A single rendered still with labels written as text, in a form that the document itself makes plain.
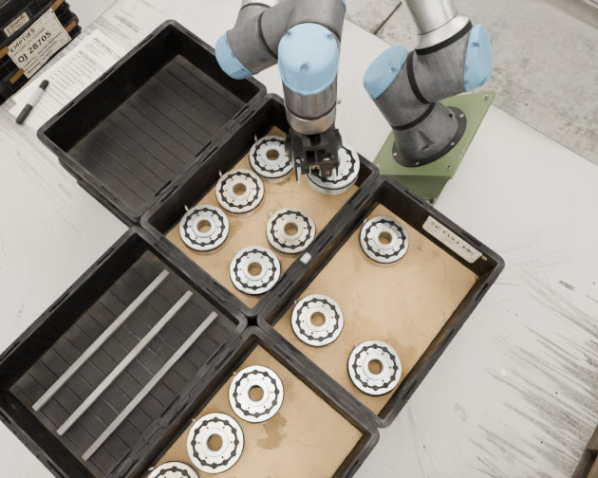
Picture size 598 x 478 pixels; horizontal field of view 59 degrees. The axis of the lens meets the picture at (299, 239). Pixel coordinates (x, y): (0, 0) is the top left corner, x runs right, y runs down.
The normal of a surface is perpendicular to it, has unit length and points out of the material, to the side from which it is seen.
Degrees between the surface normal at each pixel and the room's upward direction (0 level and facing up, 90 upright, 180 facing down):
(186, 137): 0
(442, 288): 0
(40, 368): 0
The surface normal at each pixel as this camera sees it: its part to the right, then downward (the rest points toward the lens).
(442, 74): -0.47, 0.65
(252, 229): 0.02, -0.34
